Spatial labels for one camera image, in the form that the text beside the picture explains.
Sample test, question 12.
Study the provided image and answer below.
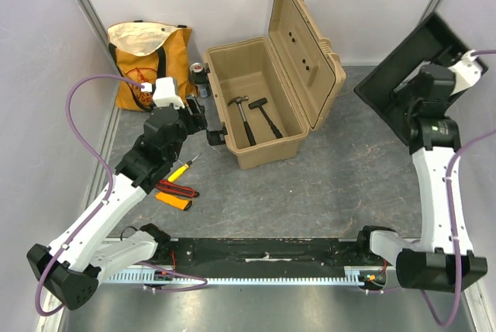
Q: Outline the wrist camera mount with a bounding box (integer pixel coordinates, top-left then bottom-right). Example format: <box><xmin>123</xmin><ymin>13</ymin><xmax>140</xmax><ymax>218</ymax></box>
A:
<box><xmin>448</xmin><ymin>50</ymin><xmax>483</xmax><ymax>95</ymax></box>
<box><xmin>140</xmin><ymin>77</ymin><xmax>185</xmax><ymax>109</ymax></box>

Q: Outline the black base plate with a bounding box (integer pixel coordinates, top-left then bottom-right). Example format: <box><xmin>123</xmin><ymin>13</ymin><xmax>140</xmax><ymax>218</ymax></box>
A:
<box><xmin>151</xmin><ymin>238</ymin><xmax>386</xmax><ymax>267</ymax></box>

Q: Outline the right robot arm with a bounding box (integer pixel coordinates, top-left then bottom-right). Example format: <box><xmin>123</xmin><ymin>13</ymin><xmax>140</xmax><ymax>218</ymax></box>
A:
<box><xmin>354</xmin><ymin>63</ymin><xmax>488</xmax><ymax>292</ymax></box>

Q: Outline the yellow utility knife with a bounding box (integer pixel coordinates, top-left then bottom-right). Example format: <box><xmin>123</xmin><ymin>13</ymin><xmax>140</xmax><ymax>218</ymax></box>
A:
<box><xmin>155</xmin><ymin>192</ymin><xmax>193</xmax><ymax>211</ymax></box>

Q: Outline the black tool tray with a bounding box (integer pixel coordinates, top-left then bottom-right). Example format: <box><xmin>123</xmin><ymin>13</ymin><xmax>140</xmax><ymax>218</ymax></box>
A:
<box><xmin>354</xmin><ymin>12</ymin><xmax>488</xmax><ymax>153</ymax></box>

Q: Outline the energy drink can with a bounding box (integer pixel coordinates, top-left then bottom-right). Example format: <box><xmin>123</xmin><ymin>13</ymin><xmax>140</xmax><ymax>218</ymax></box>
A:
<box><xmin>190</xmin><ymin>63</ymin><xmax>210</xmax><ymax>99</ymax></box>

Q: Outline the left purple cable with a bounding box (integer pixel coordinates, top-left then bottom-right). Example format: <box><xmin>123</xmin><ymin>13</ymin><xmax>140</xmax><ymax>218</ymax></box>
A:
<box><xmin>34</xmin><ymin>73</ymin><xmax>210</xmax><ymax>317</ymax></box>

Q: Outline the yellow tote bag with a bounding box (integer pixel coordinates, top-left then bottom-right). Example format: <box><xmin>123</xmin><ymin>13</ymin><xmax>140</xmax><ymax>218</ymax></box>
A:
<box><xmin>107</xmin><ymin>21</ymin><xmax>198</xmax><ymax>99</ymax></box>

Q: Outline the tan plastic tool box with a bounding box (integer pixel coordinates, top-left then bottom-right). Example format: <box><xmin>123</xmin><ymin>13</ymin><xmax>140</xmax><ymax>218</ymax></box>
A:
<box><xmin>204</xmin><ymin>0</ymin><xmax>346</xmax><ymax>170</ymax></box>

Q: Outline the black rubber mallet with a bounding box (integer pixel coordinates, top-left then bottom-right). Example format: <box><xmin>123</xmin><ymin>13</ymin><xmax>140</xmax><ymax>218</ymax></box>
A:
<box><xmin>248</xmin><ymin>97</ymin><xmax>283</xmax><ymax>139</ymax></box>

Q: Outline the yellow handle screwdriver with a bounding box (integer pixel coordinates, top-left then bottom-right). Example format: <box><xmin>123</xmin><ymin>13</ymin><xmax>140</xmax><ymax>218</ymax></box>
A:
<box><xmin>167</xmin><ymin>154</ymin><xmax>201</xmax><ymax>183</ymax></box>

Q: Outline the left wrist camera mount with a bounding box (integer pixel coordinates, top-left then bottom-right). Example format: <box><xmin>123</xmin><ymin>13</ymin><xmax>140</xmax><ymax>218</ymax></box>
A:
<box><xmin>140</xmin><ymin>77</ymin><xmax>185</xmax><ymax>109</ymax></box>

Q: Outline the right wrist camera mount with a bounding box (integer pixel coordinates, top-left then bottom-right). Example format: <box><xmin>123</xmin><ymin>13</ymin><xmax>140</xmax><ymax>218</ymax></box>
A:
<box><xmin>448</xmin><ymin>50</ymin><xmax>483</xmax><ymax>95</ymax></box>

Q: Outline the slotted cable duct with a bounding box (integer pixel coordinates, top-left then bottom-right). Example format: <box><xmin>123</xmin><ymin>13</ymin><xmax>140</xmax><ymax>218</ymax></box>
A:
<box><xmin>104</xmin><ymin>265</ymin><xmax>384</xmax><ymax>285</ymax></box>

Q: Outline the claw hammer black grip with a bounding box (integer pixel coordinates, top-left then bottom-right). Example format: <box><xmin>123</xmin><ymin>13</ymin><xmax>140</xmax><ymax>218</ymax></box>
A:
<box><xmin>226</xmin><ymin>94</ymin><xmax>257</xmax><ymax>147</ymax></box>

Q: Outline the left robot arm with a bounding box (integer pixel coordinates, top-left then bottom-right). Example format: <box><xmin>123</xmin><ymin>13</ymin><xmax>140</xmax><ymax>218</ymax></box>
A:
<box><xmin>26</xmin><ymin>95</ymin><xmax>208</xmax><ymax>316</ymax></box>

